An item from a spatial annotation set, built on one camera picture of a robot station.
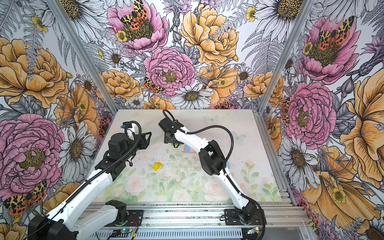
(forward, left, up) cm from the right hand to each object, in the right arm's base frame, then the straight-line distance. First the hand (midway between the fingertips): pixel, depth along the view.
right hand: (174, 143), depth 98 cm
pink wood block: (-5, -11, -2) cm, 13 cm away
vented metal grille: (-48, 0, -5) cm, 48 cm away
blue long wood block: (-4, -9, -1) cm, 9 cm away
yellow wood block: (-14, +10, -3) cm, 17 cm away
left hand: (-8, +11, +17) cm, 22 cm away
